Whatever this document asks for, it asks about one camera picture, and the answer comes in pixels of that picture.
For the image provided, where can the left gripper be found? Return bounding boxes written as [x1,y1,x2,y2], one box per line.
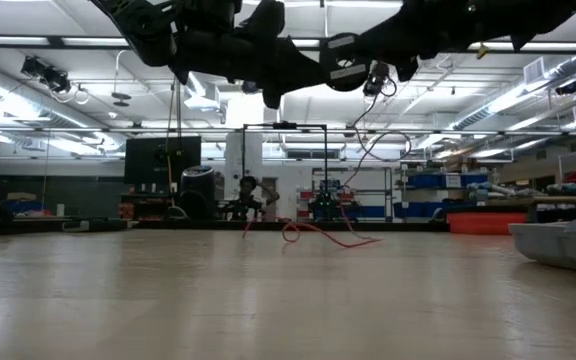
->
[167,0,327,110]

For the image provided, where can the black room station frame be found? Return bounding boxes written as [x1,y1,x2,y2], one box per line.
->
[240,121,329,221]

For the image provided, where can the red plastic bin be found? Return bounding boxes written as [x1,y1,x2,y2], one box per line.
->
[446,211,528,236]

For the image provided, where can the silver ceiling duct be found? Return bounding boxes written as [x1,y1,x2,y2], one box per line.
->
[185,74,208,97]
[450,52,576,132]

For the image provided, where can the black wire spool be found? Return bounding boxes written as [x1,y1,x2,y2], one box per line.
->
[318,32,373,93]

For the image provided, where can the black overhead frame bar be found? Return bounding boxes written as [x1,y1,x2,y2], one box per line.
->
[0,34,576,55]

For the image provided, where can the grey tool kit case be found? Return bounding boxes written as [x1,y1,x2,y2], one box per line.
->
[507,218,576,277]

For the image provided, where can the thin red wire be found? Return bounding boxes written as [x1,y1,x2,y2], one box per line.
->
[241,92,412,250]

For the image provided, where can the wooden room table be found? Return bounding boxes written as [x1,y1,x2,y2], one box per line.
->
[487,194,576,224]

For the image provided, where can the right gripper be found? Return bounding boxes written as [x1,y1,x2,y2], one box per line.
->
[357,0,475,83]

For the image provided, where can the black monitor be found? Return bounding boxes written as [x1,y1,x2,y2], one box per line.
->
[124,135,203,186]

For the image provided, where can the white pillar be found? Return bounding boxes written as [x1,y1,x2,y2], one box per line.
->
[223,94,265,222]

